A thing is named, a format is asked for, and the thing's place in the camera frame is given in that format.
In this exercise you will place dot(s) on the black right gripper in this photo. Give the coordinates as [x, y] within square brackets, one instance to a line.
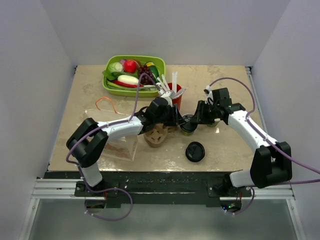
[199, 116]

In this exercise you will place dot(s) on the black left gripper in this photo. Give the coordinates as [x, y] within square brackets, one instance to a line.
[176, 118]

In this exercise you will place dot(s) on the black coffee lid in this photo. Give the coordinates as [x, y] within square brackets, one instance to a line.
[187, 122]

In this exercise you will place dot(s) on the green paper cup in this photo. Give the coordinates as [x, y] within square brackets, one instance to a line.
[187, 128]
[214, 124]

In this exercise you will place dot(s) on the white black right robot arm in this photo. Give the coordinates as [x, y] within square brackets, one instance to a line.
[270, 165]

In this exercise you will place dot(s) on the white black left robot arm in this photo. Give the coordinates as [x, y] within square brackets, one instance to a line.
[86, 144]

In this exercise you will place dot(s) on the red ribbed cup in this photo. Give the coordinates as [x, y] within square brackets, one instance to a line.
[177, 99]

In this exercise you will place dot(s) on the cardboard cup carrier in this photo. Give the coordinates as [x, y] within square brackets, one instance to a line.
[156, 137]

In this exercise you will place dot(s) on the black lid stack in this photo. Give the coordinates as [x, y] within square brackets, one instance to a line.
[195, 152]

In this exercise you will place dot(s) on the dark grape bunch toy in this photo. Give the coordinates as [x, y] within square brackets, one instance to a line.
[147, 75]

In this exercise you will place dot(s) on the green cucumber toy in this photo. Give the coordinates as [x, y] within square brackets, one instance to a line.
[153, 69]

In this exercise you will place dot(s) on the red chili toy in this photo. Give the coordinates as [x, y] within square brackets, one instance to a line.
[126, 85]

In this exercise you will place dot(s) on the white radish toy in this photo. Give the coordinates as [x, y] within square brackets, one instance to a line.
[128, 79]

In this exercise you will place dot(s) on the green plastic bin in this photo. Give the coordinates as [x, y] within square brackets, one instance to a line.
[117, 90]

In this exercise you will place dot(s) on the red apple toy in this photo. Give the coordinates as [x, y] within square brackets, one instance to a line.
[130, 66]

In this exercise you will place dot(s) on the green cabbage toy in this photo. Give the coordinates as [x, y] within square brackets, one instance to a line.
[115, 67]

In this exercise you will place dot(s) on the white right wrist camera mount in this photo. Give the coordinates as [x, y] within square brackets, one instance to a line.
[209, 95]

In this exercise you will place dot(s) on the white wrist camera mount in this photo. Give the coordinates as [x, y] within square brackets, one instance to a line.
[209, 95]
[168, 96]

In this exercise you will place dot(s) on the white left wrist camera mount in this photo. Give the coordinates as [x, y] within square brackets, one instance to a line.
[168, 96]

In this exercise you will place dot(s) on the paper bag orange handles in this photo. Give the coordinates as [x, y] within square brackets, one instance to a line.
[122, 148]

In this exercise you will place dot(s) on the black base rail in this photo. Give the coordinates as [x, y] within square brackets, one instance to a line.
[155, 188]

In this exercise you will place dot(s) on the aluminium frame rail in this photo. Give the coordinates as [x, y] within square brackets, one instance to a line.
[56, 189]

